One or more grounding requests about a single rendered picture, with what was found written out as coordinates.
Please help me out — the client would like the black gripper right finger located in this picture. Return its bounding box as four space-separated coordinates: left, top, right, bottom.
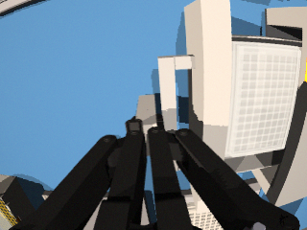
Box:
146 94 300 230

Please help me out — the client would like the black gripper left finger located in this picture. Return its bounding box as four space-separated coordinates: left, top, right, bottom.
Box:
9 95 149 230

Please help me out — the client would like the blue flat mat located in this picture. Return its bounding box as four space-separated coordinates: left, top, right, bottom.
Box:
0 0 307 210

